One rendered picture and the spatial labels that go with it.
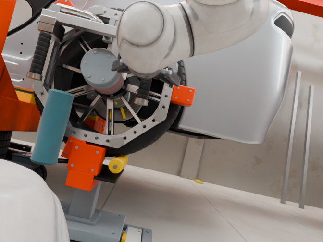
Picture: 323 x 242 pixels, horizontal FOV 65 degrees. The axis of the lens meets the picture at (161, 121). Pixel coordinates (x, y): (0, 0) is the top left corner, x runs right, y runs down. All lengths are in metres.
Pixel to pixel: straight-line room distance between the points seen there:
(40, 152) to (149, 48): 0.64
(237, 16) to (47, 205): 0.41
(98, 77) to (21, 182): 0.73
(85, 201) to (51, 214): 1.04
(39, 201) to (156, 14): 0.33
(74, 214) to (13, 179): 1.07
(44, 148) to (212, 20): 0.69
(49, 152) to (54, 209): 0.76
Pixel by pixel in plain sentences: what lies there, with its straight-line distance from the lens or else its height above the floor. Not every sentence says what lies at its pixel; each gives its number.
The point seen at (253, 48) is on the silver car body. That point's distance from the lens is 1.63.
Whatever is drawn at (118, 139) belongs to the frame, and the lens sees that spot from 1.01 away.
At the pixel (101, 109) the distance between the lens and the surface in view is 1.57.
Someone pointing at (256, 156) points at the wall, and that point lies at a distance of 5.45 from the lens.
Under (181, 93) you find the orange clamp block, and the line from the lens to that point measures 1.02.
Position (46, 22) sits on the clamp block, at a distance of 0.91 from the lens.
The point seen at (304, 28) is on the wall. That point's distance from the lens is 6.34.
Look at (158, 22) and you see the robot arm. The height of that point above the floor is 0.83.
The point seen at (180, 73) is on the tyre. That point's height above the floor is 0.95.
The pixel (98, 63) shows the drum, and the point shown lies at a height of 0.86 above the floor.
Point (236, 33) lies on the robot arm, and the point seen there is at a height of 0.88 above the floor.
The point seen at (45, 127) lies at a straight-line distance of 0.94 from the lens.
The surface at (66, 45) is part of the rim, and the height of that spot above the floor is 0.95.
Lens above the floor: 0.66
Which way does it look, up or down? 4 degrees up
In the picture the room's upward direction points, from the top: 13 degrees clockwise
